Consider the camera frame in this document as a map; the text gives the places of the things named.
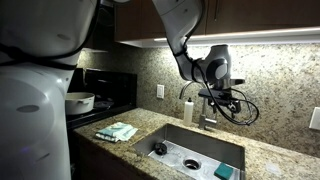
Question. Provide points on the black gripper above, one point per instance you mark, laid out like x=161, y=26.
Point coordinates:
x=223, y=98

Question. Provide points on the stainless steel kitchen faucet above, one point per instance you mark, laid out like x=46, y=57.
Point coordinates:
x=204, y=121

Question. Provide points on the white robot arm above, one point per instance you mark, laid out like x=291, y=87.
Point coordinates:
x=40, y=42

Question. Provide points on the white soap dispenser bottle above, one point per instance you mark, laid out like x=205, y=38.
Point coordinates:
x=188, y=112

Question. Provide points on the stainless steel sink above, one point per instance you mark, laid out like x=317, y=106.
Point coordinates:
x=194, y=154

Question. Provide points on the teal sponge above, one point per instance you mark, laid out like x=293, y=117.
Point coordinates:
x=223, y=172

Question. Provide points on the black sink strainer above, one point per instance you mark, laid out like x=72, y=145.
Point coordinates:
x=160, y=148

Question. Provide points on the black stove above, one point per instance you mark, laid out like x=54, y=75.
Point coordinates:
x=115, y=92

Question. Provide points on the folded teal white cloth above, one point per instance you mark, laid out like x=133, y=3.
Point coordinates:
x=117, y=132

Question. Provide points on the dark wooden upper cabinets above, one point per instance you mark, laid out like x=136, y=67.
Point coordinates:
x=136, y=22

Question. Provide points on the under cabinet light strip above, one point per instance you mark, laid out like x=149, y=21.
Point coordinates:
x=280, y=36

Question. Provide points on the white pot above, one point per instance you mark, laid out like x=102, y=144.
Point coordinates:
x=79, y=103

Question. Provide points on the white wall switch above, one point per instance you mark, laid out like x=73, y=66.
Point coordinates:
x=160, y=91

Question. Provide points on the white wall outlet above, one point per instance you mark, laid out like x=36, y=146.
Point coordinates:
x=315, y=119

